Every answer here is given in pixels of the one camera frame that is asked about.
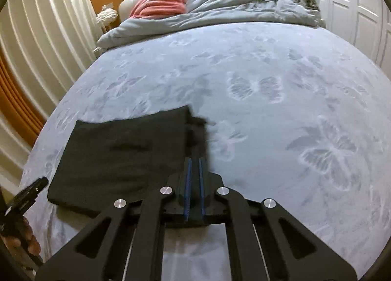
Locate white feather lamp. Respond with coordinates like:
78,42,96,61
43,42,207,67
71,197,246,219
96,5,119,34

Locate orange curtain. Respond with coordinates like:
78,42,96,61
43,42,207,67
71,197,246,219
0,49,46,147

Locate grey duvet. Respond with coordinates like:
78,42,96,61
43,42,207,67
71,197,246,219
97,0,318,52

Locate dark grey pants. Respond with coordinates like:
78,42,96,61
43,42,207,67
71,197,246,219
47,104,216,219

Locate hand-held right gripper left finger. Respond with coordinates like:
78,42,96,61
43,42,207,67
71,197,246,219
35,157,193,281

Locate person's left hand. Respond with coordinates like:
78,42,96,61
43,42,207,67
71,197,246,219
3,217,42,255

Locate white wardrobe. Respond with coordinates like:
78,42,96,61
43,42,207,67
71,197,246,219
296,0,391,71

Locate butterfly print bedsheet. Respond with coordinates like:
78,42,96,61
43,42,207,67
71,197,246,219
18,21,391,281

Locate pink blanket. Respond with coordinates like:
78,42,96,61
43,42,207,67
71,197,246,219
130,0,188,19

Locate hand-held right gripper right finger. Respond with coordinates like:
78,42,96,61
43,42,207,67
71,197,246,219
198,157,358,281

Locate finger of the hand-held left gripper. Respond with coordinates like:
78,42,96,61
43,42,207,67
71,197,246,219
14,177,49,207

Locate white curtain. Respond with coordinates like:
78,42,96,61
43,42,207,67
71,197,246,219
0,0,98,117
0,113,40,190

